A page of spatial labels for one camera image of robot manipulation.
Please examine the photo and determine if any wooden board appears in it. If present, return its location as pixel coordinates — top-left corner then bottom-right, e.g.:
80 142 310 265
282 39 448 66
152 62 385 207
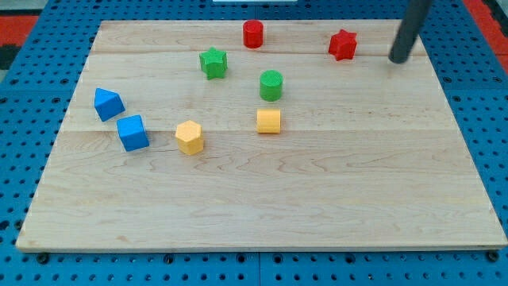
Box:
17 20 507 253

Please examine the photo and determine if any green star block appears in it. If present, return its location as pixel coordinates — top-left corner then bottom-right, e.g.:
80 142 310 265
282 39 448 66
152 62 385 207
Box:
199 47 228 80

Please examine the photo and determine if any red star block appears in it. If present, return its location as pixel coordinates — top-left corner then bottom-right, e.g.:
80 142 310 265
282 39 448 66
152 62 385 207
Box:
328 29 357 61

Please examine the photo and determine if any yellow square block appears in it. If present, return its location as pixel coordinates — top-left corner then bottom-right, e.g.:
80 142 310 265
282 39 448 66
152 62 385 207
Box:
256 109 282 133

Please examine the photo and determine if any green cylinder block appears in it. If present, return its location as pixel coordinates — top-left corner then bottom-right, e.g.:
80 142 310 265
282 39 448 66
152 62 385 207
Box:
260 70 283 102

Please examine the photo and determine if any yellow hexagon block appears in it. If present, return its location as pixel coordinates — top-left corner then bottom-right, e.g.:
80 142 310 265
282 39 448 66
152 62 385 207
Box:
175 120 204 155

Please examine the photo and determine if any red cylinder block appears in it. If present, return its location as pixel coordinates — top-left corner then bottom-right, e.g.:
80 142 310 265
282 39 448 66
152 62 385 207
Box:
242 19 264 48

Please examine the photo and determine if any blue cube block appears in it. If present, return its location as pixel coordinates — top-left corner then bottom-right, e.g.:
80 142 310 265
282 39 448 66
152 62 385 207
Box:
117 114 149 152

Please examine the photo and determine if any blue triangle block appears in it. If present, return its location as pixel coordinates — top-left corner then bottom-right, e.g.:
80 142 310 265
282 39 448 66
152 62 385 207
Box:
94 87 125 122

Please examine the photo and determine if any black pusher rod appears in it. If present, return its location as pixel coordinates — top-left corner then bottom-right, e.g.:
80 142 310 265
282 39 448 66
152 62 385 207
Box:
388 0 433 64

